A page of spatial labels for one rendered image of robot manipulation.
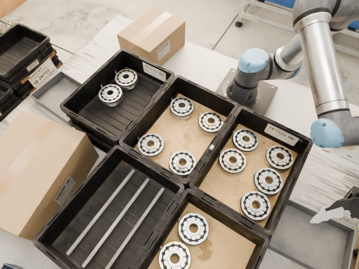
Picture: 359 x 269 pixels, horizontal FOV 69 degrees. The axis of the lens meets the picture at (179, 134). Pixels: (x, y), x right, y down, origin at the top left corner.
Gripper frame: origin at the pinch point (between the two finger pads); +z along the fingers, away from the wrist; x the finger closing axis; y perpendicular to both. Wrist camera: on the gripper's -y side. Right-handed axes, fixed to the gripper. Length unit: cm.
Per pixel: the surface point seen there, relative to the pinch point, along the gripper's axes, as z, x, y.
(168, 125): 7, 66, 24
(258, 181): 5.1, 23.5, 21.2
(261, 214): 11.8, 17.0, 13.8
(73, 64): 13, 137, 38
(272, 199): 8.2, 15.9, 22.1
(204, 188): 16.4, 37.9, 14.2
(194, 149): 9, 50, 22
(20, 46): 29, 202, 53
